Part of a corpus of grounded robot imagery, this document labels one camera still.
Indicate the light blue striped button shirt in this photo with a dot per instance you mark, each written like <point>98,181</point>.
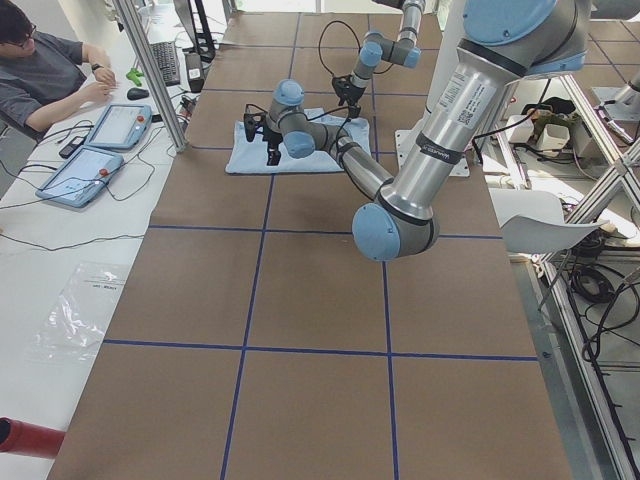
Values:
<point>250,158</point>

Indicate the aluminium frame post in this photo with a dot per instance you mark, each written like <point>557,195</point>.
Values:
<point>134,29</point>

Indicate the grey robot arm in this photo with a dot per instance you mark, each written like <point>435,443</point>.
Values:
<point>377,48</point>
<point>500,43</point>

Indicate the black computer keyboard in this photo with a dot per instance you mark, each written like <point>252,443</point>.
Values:
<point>165,55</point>

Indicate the blue teach pendant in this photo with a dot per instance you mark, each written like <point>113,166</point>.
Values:
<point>120,126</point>
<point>81,178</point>

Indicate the clear plastic bag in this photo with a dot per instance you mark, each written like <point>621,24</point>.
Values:
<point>76,325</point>

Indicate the red fire extinguisher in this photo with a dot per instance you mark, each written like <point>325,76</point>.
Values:
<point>27,439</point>

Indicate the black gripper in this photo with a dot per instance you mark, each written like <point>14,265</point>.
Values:
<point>352,92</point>
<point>273,139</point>

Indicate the black computer mouse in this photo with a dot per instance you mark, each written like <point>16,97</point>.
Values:
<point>137,93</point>

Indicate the upper blue teach pendant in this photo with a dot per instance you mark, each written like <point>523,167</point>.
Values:
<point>120,126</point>

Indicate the black smartphone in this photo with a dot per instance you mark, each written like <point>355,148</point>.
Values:
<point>71,147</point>

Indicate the seated person grey shirt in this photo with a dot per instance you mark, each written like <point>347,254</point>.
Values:
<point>46,79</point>

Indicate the white plastic chair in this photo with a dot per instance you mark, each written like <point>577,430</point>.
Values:
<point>532,222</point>

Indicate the lower blue teach pendant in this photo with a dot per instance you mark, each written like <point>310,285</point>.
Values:
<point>81,178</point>

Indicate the white storage box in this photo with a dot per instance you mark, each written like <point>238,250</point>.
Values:
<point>553,138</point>

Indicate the green plastic toy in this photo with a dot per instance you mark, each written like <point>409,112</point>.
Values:
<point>135,76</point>

